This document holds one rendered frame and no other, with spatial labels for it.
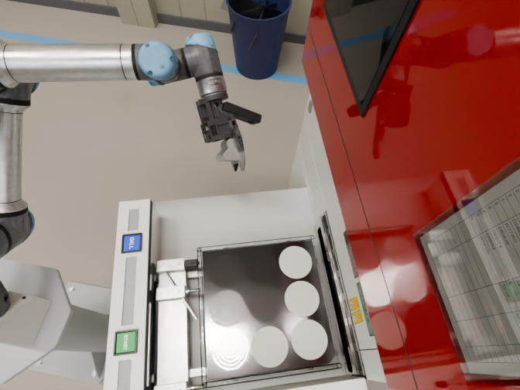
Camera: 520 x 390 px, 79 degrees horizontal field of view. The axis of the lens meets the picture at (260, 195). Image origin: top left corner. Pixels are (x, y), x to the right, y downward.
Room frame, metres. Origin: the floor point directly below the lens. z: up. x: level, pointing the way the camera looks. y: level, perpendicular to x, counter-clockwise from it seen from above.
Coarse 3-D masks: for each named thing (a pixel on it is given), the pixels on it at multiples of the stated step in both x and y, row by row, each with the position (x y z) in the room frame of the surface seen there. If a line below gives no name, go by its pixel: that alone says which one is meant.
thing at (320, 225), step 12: (324, 228) 0.37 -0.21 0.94; (324, 240) 0.33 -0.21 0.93; (324, 252) 0.31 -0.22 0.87; (324, 264) 0.28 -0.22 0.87; (336, 276) 0.22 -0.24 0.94; (336, 288) 0.19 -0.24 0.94; (336, 300) 0.17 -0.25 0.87; (336, 312) 0.14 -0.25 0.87; (336, 324) 0.10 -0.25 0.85; (348, 324) 0.10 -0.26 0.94; (348, 336) 0.07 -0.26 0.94; (348, 348) 0.04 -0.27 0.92; (348, 360) 0.01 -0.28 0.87; (348, 372) -0.02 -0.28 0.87; (360, 372) -0.01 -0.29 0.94
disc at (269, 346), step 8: (264, 328) 0.07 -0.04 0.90; (272, 328) 0.08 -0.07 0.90; (256, 336) 0.05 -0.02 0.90; (264, 336) 0.06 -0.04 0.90; (272, 336) 0.06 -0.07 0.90; (280, 336) 0.06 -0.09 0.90; (256, 344) 0.03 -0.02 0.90; (264, 344) 0.03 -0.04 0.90; (272, 344) 0.04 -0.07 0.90; (280, 344) 0.04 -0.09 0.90; (256, 352) 0.01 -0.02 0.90; (264, 352) 0.02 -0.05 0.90; (272, 352) 0.02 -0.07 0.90; (280, 352) 0.02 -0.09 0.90; (256, 360) 0.00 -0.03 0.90; (264, 360) 0.00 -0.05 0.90; (272, 360) 0.00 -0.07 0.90; (280, 360) 0.00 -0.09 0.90
